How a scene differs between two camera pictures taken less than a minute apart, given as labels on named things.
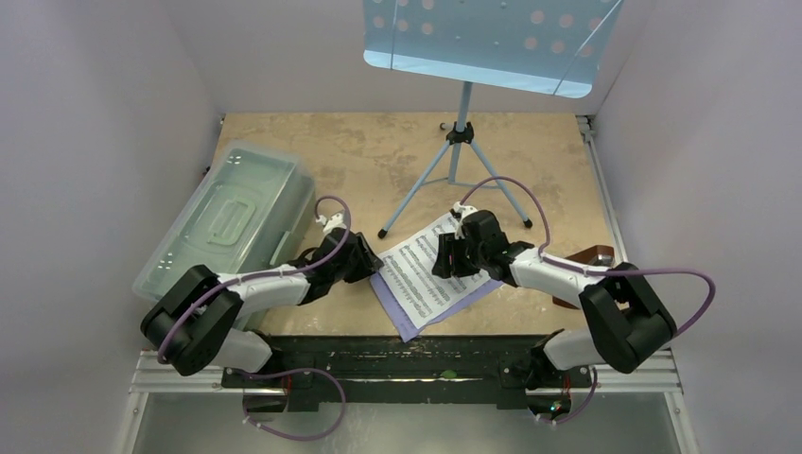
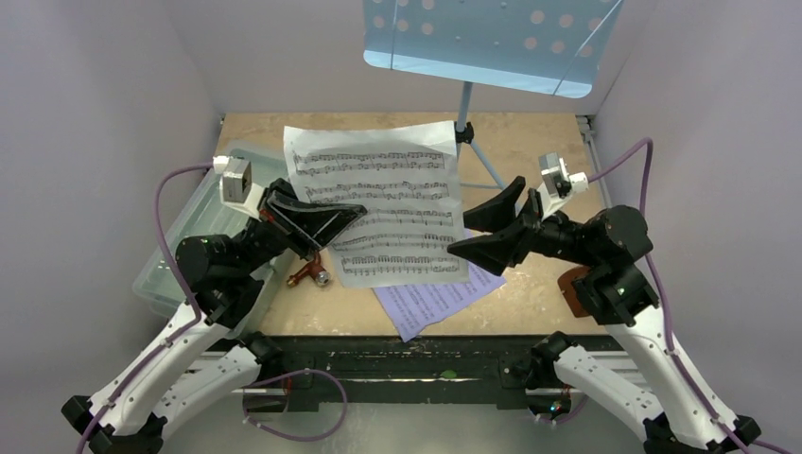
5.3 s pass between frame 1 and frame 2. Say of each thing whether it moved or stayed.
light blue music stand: stayed
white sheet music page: moved
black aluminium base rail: stayed
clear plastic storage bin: stayed
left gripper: moved
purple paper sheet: stayed
